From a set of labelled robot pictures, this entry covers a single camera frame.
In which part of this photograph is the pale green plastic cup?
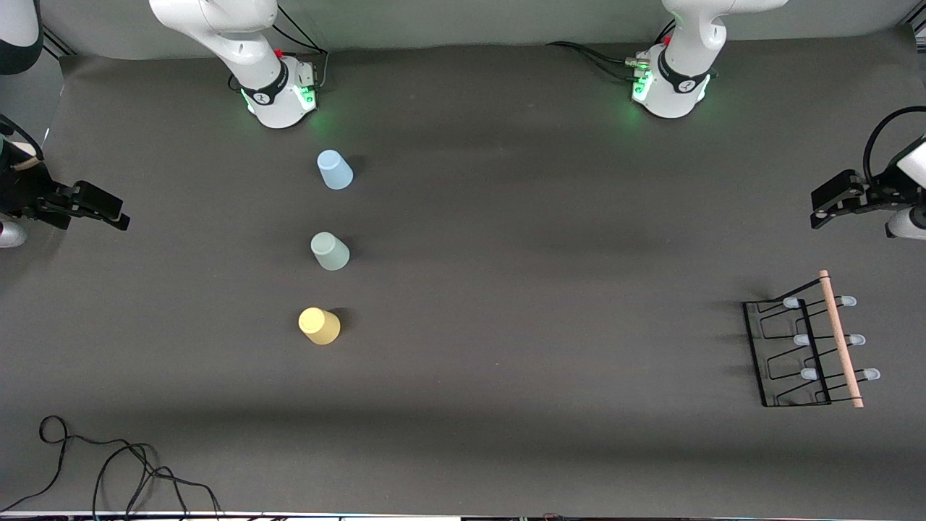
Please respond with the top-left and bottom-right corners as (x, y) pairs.
(310, 232), (351, 272)

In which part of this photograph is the black wire cup holder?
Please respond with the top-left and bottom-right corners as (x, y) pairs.
(742, 269), (880, 410)

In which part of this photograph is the black base power cable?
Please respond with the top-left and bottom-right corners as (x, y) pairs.
(271, 4), (330, 91)
(546, 20), (677, 80)

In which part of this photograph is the thin black tangled cable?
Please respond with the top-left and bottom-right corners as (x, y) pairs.
(0, 415), (221, 521)

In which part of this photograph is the yellow plastic cup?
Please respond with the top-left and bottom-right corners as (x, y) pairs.
(298, 307), (341, 346)

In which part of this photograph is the light blue plastic cup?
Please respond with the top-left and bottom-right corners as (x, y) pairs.
(317, 149), (354, 191)

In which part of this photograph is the dark grey table mat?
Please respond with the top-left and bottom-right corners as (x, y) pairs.
(0, 25), (926, 516)

